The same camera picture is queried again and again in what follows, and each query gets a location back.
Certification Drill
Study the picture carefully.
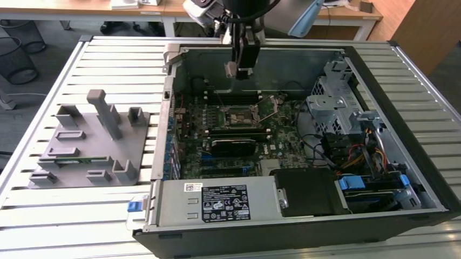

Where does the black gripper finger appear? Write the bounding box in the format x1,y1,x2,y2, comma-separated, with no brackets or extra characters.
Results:
232,23,242,64
236,37,261,81

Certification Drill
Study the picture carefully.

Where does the silver CPU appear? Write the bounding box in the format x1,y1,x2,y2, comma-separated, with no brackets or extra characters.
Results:
225,61,240,79

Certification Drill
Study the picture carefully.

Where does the wire locking lever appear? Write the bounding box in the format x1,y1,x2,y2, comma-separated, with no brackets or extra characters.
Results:
209,80,228,108

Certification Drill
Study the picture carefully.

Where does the metal socket cover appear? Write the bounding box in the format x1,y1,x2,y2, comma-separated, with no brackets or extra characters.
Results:
253,94,284,122

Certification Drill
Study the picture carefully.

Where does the CPU socket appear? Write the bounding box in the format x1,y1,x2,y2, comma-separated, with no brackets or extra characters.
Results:
224,106,261,130

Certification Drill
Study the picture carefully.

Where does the black RAM slot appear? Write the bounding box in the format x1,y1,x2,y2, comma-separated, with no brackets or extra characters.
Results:
207,133,273,140
206,128,272,135
202,90,264,98
203,96,265,105

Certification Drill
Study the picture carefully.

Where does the silver drive bay latch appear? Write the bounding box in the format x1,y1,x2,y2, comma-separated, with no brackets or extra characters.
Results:
322,60,357,81

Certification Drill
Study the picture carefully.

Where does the silver drive cage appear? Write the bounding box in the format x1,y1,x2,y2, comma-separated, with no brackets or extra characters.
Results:
305,75,365,137

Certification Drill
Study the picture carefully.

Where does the black office chair base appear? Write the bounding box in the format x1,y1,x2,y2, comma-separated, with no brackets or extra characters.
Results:
99,21,165,35

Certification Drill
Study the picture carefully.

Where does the black heat sink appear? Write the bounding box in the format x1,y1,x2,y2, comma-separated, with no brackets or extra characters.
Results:
210,139,260,159

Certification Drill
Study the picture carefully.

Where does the green motherboard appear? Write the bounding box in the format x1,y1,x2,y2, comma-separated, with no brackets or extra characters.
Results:
170,90,328,181

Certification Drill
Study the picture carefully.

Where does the black expansion slot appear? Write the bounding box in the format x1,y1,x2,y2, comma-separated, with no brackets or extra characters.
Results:
199,167,246,175
199,160,234,167

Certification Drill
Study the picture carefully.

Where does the silver finned heat sink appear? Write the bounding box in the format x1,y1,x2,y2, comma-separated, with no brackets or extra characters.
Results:
261,159,282,174

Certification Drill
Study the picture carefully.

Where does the wooden cabinet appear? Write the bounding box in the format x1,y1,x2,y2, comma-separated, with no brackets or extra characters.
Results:
366,0,461,77

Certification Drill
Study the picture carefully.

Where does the grey parts rack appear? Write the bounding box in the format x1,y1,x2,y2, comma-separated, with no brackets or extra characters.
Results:
27,88,151,189

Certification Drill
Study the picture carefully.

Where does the black fan shroud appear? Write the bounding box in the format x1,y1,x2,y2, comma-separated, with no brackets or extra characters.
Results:
270,167,353,218

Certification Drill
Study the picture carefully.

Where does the blue disk carrier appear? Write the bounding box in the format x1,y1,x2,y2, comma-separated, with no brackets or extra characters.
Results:
338,175,368,194

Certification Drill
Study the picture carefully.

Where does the silver power supply unit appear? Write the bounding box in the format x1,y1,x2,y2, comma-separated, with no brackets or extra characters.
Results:
143,176,288,233

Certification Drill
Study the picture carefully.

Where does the green RAM stick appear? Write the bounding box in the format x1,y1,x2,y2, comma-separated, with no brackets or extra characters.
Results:
54,157,106,165

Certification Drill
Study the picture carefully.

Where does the black disk drive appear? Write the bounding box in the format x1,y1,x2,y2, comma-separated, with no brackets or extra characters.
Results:
344,188,403,214

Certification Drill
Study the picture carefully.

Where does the blue case side latch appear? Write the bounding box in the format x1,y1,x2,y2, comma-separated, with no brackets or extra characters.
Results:
127,196,146,213

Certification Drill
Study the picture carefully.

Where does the grey stand foot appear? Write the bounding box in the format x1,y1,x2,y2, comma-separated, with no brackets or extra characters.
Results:
0,78,18,111

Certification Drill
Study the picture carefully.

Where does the black PC case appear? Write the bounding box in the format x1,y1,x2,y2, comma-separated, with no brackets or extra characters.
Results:
126,42,461,259

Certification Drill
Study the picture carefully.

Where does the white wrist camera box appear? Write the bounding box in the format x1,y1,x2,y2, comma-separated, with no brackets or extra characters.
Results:
182,0,221,27

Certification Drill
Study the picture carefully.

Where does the silver cage bracket plate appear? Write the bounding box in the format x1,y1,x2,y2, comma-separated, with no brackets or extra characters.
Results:
306,94,349,112

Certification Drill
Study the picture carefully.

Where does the silver angled bracket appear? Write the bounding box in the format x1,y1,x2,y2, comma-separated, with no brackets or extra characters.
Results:
352,111,383,128

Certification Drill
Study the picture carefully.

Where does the looped black wire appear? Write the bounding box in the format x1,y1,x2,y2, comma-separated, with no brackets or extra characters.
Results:
301,133,330,164

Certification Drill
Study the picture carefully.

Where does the coloured wire bundle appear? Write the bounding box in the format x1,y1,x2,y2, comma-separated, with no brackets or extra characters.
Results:
338,128,392,175

